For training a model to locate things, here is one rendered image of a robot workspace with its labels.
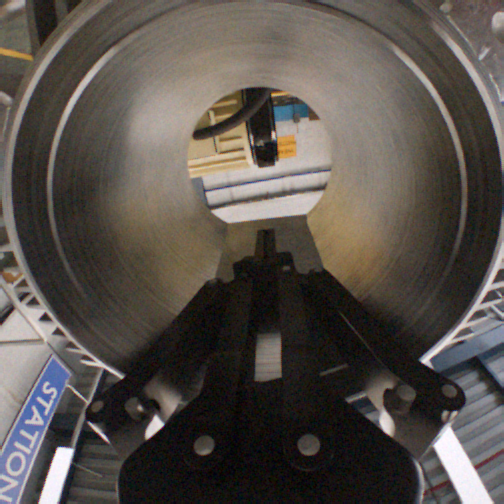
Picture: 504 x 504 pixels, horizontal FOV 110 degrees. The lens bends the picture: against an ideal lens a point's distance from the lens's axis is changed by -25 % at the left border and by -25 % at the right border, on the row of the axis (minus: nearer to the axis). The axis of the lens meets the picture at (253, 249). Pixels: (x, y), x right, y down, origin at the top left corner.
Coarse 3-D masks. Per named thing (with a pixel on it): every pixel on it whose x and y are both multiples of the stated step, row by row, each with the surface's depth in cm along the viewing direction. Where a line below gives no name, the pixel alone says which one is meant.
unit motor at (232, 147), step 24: (240, 96) 37; (264, 96) 28; (216, 120) 38; (240, 120) 31; (264, 120) 36; (192, 144) 36; (216, 144) 37; (240, 144) 40; (264, 144) 39; (192, 168) 43; (216, 168) 45; (240, 168) 47
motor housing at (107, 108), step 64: (64, 0) 3; (128, 0) 3; (192, 0) 4; (256, 0) 4; (320, 0) 4; (384, 0) 3; (64, 64) 4; (128, 64) 6; (192, 64) 8; (256, 64) 11; (320, 64) 8; (384, 64) 5; (448, 64) 4; (64, 128) 6; (128, 128) 10; (192, 128) 21; (384, 128) 9; (448, 128) 5; (64, 192) 7; (128, 192) 13; (192, 192) 24; (384, 192) 12; (448, 192) 7; (64, 256) 8; (128, 256) 12; (192, 256) 18; (320, 256) 18; (384, 256) 12; (448, 256) 7; (64, 320) 8; (128, 320) 11; (384, 320) 10; (448, 320) 7; (192, 384) 11
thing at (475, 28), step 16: (432, 0) 3; (448, 0) 3; (464, 0) 3; (480, 0) 2; (496, 0) 2; (448, 16) 3; (464, 16) 3; (480, 16) 3; (496, 16) 3; (464, 32) 3; (480, 32) 3; (496, 32) 3; (480, 48) 3; (496, 48) 3; (496, 64) 3; (0, 80) 4; (16, 80) 4; (496, 80) 3; (0, 96) 4; (0, 112) 4; (0, 128) 4; (0, 144) 4; (0, 160) 4
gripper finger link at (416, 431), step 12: (396, 396) 6; (408, 396) 6; (384, 408) 6; (396, 408) 6; (408, 408) 6; (384, 420) 6; (396, 420) 6; (408, 420) 6; (420, 420) 6; (432, 420) 5; (396, 432) 5; (408, 432) 5; (420, 432) 5; (432, 432) 5; (444, 432) 5; (408, 444) 5; (420, 444) 5; (420, 456) 5
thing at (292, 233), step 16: (240, 224) 26; (256, 224) 26; (272, 224) 25; (288, 224) 24; (304, 224) 24; (240, 240) 23; (288, 240) 21; (304, 240) 21; (224, 256) 21; (240, 256) 20; (304, 256) 19; (224, 272) 19; (304, 272) 17
